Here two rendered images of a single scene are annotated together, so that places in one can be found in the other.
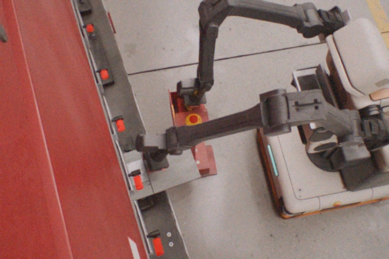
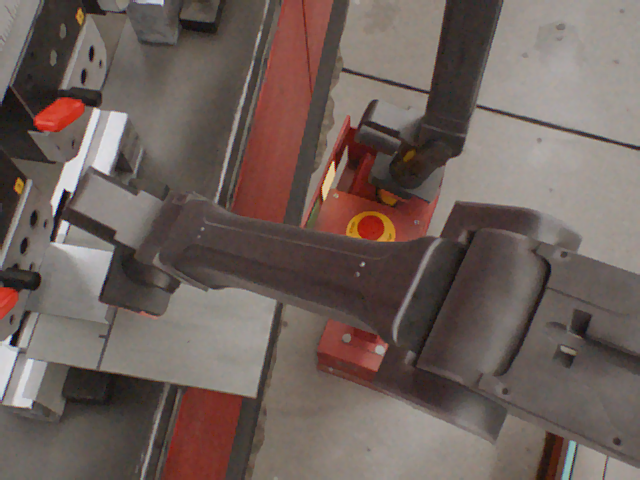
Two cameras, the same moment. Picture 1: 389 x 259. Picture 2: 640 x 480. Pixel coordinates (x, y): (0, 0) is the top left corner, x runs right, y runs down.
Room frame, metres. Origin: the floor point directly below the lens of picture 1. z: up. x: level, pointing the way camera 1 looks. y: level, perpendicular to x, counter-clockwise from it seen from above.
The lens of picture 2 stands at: (0.28, -0.21, 1.89)
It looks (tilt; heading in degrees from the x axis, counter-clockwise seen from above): 67 degrees down; 37
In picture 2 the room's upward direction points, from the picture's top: 6 degrees counter-clockwise
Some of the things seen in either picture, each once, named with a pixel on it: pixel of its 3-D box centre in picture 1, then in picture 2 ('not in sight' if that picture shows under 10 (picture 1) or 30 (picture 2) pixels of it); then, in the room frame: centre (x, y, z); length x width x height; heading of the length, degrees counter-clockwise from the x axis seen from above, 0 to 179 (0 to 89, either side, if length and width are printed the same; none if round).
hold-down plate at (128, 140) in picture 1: (135, 172); (120, 286); (0.42, 0.23, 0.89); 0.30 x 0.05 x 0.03; 20
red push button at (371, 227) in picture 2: (193, 119); (370, 230); (0.69, 0.00, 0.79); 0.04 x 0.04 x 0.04
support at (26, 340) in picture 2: not in sight; (47, 292); (0.36, 0.25, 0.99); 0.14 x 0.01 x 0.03; 20
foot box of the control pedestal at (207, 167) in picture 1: (195, 159); (381, 340); (0.74, -0.01, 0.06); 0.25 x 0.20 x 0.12; 101
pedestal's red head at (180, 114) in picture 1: (189, 114); (374, 212); (0.74, 0.02, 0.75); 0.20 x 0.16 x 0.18; 11
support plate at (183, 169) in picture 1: (158, 166); (162, 301); (0.42, 0.13, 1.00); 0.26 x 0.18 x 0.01; 110
